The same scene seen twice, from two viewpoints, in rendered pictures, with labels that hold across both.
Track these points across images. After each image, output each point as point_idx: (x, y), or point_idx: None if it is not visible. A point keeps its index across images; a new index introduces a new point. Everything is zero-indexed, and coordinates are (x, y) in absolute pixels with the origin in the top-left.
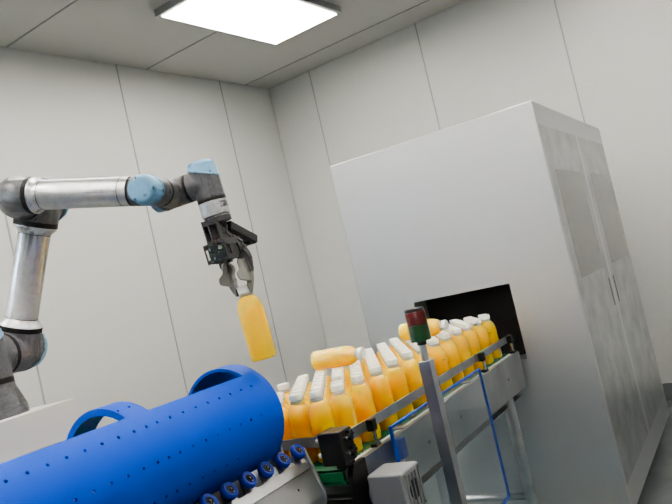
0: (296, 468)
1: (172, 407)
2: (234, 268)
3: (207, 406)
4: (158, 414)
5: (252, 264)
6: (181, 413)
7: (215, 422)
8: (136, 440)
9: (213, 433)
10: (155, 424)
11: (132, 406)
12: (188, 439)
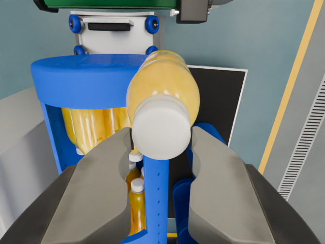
0: (156, 39)
1: (153, 211)
2: (127, 202)
3: (160, 175)
4: (154, 224)
5: (270, 193)
6: (159, 203)
7: (167, 167)
8: (162, 238)
9: (168, 168)
10: (159, 226)
11: (137, 243)
12: (167, 193)
